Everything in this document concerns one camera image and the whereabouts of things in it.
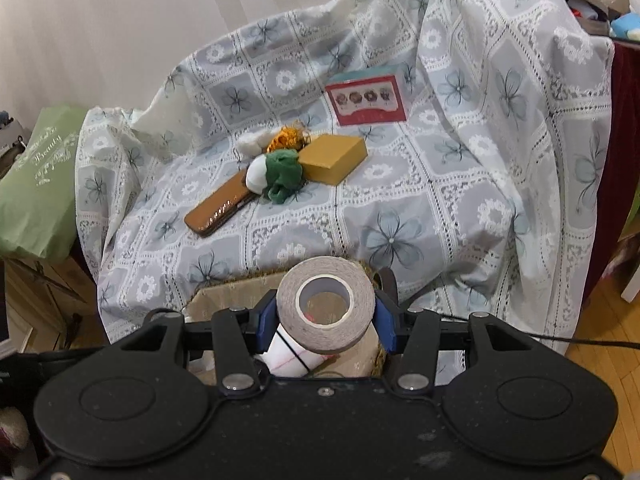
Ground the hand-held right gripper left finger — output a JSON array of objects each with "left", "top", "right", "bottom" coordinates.
[{"left": 120, "top": 296, "right": 279, "bottom": 394}]

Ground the black cable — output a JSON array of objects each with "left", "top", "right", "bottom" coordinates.
[{"left": 440, "top": 312, "right": 640, "bottom": 349}]

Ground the red and teal box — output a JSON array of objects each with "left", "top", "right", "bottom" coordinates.
[{"left": 325, "top": 64, "right": 412, "bottom": 127}]

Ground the green printed pillow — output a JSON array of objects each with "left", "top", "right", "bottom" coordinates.
[{"left": 0, "top": 105, "right": 91, "bottom": 261}]

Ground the dark red cloth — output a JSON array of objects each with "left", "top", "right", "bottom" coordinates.
[{"left": 585, "top": 40, "right": 640, "bottom": 301}]

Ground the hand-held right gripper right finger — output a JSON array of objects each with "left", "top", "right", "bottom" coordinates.
[{"left": 374, "top": 296, "right": 526, "bottom": 394}]

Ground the brown leather case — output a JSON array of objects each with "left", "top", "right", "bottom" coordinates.
[{"left": 184, "top": 175, "right": 261, "bottom": 237}]

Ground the grey-brown tape roll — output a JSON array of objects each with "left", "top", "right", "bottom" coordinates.
[{"left": 276, "top": 256, "right": 376, "bottom": 353}]

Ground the light blue item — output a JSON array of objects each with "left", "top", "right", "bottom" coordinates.
[{"left": 610, "top": 12, "right": 640, "bottom": 41}]

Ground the green white plush doll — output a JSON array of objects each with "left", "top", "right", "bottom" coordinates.
[{"left": 264, "top": 149, "right": 307, "bottom": 205}]

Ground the white cotton ball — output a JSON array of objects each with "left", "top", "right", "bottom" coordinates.
[{"left": 236, "top": 132, "right": 273, "bottom": 157}]

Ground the yellow box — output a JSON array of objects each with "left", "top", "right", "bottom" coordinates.
[{"left": 298, "top": 134, "right": 368, "bottom": 186}]

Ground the white lace floral tablecloth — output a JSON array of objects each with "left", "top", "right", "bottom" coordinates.
[{"left": 75, "top": 0, "right": 616, "bottom": 356}]

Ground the white soft ball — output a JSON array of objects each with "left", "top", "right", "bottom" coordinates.
[{"left": 245, "top": 155, "right": 273, "bottom": 196}]

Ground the wooden cabinet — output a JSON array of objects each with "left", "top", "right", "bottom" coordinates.
[{"left": 0, "top": 257, "right": 108, "bottom": 356}]

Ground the woven basket with fabric liner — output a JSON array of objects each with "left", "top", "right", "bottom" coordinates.
[{"left": 185, "top": 265, "right": 401, "bottom": 386}]

